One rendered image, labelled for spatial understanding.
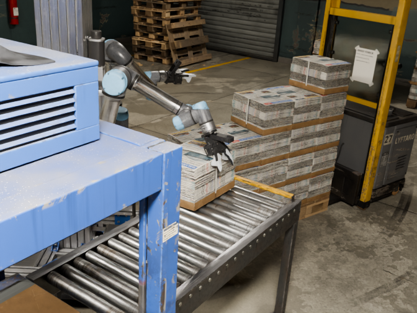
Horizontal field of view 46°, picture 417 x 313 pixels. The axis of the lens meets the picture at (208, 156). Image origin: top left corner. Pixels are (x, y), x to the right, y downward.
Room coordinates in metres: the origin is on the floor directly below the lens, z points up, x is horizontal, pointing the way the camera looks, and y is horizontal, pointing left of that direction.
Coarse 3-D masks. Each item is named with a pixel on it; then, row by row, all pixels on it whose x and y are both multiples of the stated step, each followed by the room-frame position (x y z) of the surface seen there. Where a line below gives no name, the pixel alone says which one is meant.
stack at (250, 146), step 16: (224, 128) 3.44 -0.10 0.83; (240, 128) 3.46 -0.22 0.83; (304, 128) 3.58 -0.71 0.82; (240, 144) 3.17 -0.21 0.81; (256, 144) 3.27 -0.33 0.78; (272, 144) 3.38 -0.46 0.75; (288, 144) 3.48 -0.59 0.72; (304, 144) 3.59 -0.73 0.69; (240, 160) 3.18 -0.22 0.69; (256, 160) 3.29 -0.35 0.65; (288, 160) 3.48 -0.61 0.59; (304, 160) 3.60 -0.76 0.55; (256, 176) 3.29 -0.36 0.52; (272, 176) 3.40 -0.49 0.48; (288, 176) 3.50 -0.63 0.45; (288, 192) 3.51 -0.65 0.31; (304, 192) 3.63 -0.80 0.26; (304, 208) 3.65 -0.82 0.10
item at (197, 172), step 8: (184, 160) 2.29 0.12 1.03; (192, 160) 2.29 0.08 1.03; (200, 160) 2.30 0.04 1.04; (208, 160) 2.30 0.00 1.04; (184, 168) 2.21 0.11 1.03; (192, 168) 2.19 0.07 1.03; (200, 168) 2.21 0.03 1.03; (208, 168) 2.27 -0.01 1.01; (184, 176) 2.21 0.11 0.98; (192, 176) 2.18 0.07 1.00; (200, 176) 2.22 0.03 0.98; (208, 176) 2.28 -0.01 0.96; (184, 184) 2.21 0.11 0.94; (192, 184) 2.18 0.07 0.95; (200, 184) 2.22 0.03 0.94; (208, 184) 2.28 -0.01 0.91; (184, 192) 2.21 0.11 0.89; (192, 192) 2.18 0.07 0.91; (200, 192) 2.22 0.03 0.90; (208, 192) 2.28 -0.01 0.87; (192, 200) 2.18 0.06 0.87
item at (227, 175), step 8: (184, 144) 2.54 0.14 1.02; (192, 144) 2.54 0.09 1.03; (200, 144) 2.54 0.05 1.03; (232, 152) 2.46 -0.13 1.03; (224, 160) 2.39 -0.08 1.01; (224, 168) 2.39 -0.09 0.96; (232, 168) 2.45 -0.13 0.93; (224, 176) 2.40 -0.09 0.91; (232, 176) 2.47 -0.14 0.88; (224, 184) 2.40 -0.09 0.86
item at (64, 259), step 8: (136, 216) 2.10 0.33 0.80; (128, 224) 2.02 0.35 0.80; (136, 224) 2.03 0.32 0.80; (112, 232) 1.94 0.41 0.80; (120, 232) 1.95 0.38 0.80; (96, 240) 1.87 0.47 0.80; (104, 240) 1.87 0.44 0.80; (80, 248) 1.80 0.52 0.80; (88, 248) 1.80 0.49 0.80; (64, 256) 1.73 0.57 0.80; (72, 256) 1.73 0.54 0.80; (80, 256) 1.75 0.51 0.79; (48, 264) 1.67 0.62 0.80; (56, 264) 1.67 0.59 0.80; (64, 264) 1.68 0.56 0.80; (32, 272) 1.61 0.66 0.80; (40, 272) 1.61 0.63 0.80; (48, 272) 1.62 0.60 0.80; (56, 272) 1.65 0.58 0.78; (32, 280) 1.56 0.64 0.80; (40, 280) 1.58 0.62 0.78; (48, 288) 1.61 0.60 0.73; (56, 288) 1.64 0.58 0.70
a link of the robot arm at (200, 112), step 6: (198, 102) 2.37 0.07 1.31; (204, 102) 2.38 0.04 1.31; (192, 108) 2.38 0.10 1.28; (198, 108) 2.36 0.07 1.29; (204, 108) 2.36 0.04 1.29; (192, 114) 2.35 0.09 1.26; (198, 114) 2.35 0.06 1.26; (204, 114) 2.35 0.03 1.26; (210, 114) 2.37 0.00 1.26; (198, 120) 2.35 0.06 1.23; (204, 120) 2.34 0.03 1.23; (210, 120) 2.34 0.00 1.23
